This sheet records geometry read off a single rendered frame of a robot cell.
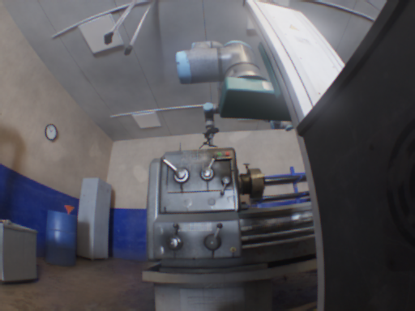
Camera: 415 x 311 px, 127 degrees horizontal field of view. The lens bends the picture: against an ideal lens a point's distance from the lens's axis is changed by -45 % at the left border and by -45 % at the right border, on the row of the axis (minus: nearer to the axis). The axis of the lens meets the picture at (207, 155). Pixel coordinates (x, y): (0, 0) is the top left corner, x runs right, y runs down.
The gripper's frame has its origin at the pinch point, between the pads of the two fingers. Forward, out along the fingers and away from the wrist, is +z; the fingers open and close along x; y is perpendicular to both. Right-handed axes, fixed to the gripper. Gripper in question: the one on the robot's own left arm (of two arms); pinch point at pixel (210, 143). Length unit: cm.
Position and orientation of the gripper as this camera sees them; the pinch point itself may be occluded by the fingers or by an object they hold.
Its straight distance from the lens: 164.9
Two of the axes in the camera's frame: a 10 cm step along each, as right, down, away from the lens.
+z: 0.4, 9.1, -4.1
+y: -8.6, -1.8, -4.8
